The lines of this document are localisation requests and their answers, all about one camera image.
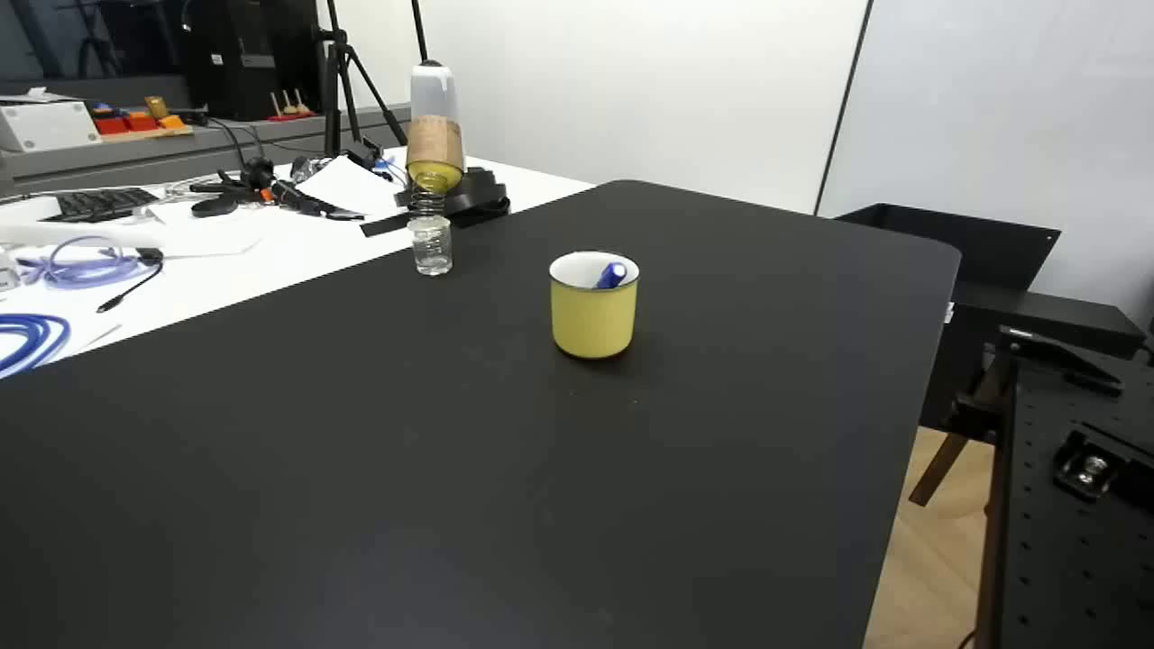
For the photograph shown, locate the black optical breadboard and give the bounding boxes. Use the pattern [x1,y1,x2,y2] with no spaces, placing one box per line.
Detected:
[974,341,1154,649]

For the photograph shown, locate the white paper sheet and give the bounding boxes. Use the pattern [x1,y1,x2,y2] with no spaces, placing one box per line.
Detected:
[294,150,412,222]

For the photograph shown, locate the blue cable loop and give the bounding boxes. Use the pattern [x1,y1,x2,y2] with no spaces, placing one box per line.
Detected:
[0,311,75,382]

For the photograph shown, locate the red orange parts tray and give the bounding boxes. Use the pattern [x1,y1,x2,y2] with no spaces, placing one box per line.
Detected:
[89,92,195,140]

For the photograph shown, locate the black cable with plug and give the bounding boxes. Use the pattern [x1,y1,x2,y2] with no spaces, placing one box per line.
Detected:
[93,243,169,316]

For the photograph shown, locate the black tripod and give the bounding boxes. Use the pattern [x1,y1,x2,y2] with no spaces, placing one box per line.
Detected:
[313,0,412,167]

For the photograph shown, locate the black keyboard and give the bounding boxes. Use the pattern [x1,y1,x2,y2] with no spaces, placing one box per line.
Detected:
[46,184,161,226]

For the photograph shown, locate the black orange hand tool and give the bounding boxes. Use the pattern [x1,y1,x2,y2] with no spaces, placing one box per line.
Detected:
[189,161,369,222]

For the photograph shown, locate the black metal clamp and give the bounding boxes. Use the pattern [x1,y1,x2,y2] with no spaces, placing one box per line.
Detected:
[1051,420,1154,505]

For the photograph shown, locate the small clear glass jar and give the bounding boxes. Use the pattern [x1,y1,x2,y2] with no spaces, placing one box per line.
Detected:
[409,212,460,280]

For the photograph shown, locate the coiled blue cable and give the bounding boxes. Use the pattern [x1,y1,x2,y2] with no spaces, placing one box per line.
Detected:
[11,229,161,291]

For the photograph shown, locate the white flat box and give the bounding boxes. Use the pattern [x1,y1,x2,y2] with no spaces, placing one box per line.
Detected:
[0,98,106,154]

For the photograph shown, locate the yellow ceramic mug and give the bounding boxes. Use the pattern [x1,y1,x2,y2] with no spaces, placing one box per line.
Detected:
[544,250,641,365]

